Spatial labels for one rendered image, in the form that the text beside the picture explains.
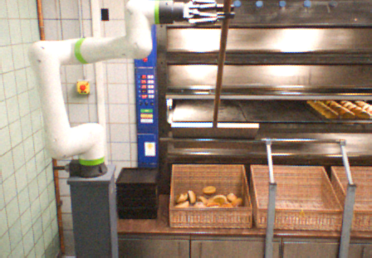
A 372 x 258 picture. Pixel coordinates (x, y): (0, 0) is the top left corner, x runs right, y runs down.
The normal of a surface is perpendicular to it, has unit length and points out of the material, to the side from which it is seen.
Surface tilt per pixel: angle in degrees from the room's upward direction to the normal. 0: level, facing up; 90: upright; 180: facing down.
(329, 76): 70
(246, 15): 90
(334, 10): 90
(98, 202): 90
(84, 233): 90
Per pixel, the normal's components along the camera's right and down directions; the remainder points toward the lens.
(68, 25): -0.03, 0.26
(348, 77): -0.03, -0.08
